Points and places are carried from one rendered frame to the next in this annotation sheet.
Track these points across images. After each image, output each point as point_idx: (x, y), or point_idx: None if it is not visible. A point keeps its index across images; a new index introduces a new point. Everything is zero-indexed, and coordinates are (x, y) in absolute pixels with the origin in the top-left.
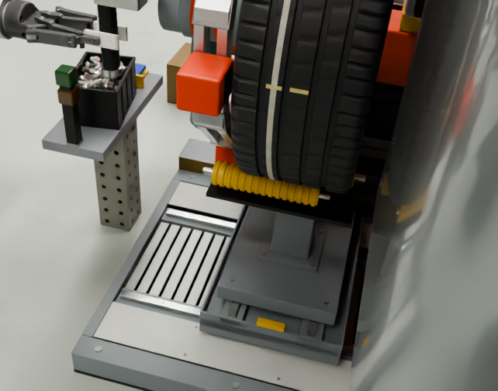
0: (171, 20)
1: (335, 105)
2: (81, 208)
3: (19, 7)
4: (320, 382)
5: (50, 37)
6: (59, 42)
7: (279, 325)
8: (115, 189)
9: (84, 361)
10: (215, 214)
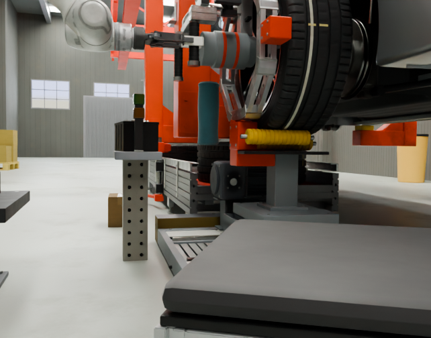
0: (212, 49)
1: (339, 31)
2: (99, 259)
3: (141, 27)
4: None
5: (168, 35)
6: (174, 37)
7: None
8: (138, 221)
9: None
10: (204, 235)
